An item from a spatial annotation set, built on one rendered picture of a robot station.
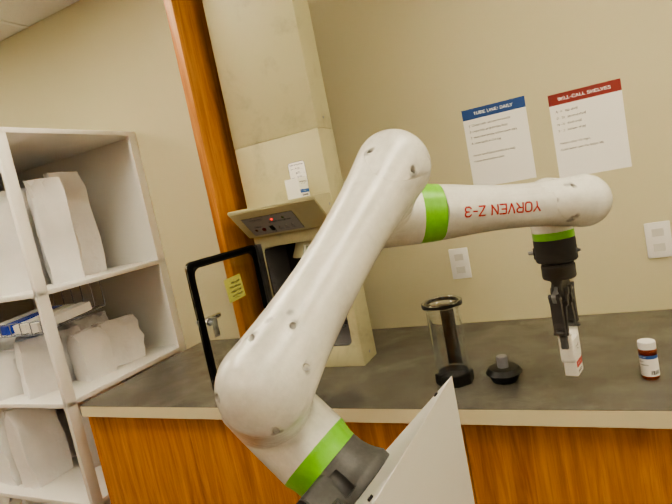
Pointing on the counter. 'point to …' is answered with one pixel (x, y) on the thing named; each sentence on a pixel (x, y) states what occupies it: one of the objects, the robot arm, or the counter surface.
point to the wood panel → (208, 118)
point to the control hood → (311, 206)
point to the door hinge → (263, 272)
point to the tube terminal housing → (321, 139)
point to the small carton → (298, 187)
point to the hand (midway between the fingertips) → (569, 345)
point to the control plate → (273, 223)
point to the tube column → (267, 68)
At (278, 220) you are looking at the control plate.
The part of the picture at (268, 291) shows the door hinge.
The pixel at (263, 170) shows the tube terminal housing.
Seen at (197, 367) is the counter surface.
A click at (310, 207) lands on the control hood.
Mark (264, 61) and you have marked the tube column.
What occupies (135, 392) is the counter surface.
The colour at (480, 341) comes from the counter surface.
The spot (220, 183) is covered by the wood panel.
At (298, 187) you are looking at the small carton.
